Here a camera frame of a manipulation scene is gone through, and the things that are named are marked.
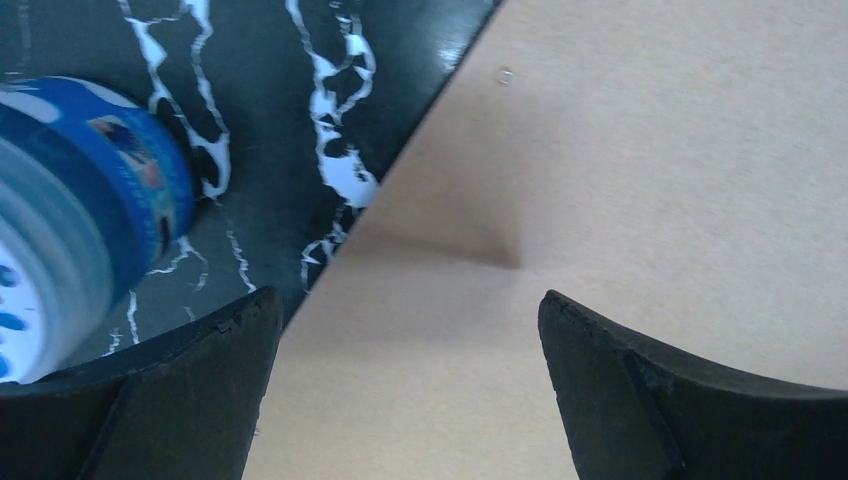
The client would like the brown cardboard backing board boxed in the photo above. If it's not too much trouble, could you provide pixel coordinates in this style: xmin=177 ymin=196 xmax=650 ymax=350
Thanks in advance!
xmin=245 ymin=1 xmax=847 ymax=479

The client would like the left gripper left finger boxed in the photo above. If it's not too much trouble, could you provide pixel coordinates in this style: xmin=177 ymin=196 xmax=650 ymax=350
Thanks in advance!
xmin=1 ymin=286 xmax=284 ymax=479

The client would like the small blue lidded jar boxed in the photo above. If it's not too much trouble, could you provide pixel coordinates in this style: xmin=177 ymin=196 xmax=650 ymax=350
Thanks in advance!
xmin=1 ymin=76 xmax=195 ymax=384

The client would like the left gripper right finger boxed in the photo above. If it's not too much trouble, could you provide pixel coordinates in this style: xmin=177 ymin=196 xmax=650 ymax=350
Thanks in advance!
xmin=538 ymin=290 xmax=847 ymax=479

